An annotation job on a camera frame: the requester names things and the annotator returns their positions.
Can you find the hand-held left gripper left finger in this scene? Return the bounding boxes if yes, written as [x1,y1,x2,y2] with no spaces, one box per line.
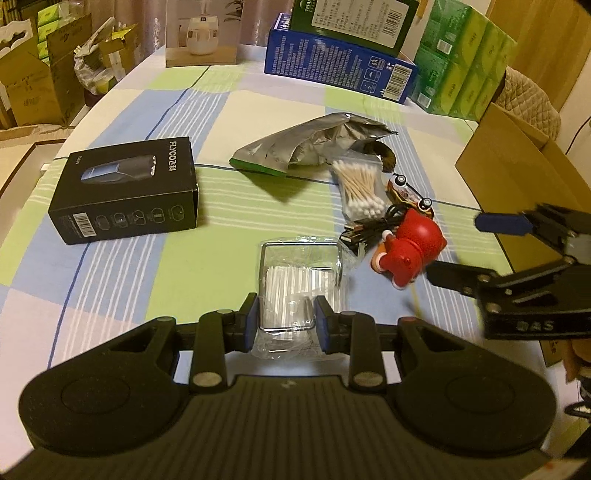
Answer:
[108,293,259,394]

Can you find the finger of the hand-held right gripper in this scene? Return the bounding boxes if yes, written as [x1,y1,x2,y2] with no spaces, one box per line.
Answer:
[475,203,591,256]
[426,258,577,302]

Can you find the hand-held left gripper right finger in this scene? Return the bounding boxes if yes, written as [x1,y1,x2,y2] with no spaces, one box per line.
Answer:
[314,295,467,394]

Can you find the clear bag of white sticks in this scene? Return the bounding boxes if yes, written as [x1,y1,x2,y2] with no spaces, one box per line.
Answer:
[252,237,349,361]

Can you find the red toy figure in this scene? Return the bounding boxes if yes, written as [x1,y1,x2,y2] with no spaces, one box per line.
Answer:
[372,208,448,291]

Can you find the cardboard box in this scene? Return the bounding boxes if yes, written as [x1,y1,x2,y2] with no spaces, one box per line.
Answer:
[455,102,591,278]

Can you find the black usb cable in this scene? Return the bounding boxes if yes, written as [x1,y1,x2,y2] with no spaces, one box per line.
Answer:
[339,205,407,254]

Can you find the toy car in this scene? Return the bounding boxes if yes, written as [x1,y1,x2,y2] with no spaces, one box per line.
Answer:
[387,174,435,217]

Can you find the cotton swab bag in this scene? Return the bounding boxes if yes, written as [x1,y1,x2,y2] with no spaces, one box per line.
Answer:
[330,157,393,222]

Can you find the black shaver box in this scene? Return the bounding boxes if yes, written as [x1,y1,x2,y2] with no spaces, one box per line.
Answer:
[47,137,200,245]

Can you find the plaid tablecloth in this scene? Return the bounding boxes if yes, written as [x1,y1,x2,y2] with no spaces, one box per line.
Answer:
[0,62,527,416]

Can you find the beige quilted chair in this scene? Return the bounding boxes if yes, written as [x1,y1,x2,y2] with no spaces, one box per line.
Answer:
[494,66,561,141]

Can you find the green tissue multipack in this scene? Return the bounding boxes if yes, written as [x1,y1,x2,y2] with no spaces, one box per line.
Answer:
[411,0,518,121]

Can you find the silver foil bag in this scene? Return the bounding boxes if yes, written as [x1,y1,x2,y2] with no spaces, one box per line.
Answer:
[228,112,399,176]

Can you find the wooden door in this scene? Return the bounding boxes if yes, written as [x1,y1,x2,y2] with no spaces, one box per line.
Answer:
[489,0,591,112]

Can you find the blue printed box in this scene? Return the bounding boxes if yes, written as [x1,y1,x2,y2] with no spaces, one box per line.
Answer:
[264,13,419,104]

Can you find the dark green box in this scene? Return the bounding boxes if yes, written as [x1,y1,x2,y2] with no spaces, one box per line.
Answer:
[290,0,420,57]

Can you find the wooden framed tray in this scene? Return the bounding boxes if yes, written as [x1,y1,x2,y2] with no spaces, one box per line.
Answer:
[0,141,70,195]

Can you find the humidifier picture box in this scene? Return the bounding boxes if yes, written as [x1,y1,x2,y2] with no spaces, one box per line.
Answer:
[165,0,243,68]

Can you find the crumpled plastic bag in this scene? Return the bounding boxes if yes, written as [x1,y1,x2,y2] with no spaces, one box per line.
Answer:
[74,34,121,95]

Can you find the small cardboard carton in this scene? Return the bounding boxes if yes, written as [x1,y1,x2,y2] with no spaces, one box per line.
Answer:
[99,23,139,88]

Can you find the large cardboard carton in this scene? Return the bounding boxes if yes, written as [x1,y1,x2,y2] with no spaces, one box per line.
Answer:
[0,11,93,129]

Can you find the stack of green packs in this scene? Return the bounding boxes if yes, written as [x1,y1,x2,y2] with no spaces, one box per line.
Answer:
[34,4,75,56]

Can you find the black wall cable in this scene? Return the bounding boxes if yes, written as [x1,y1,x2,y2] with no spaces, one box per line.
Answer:
[564,113,591,155]

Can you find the dark brown ring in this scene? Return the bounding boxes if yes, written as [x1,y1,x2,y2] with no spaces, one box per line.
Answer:
[365,141,398,174]

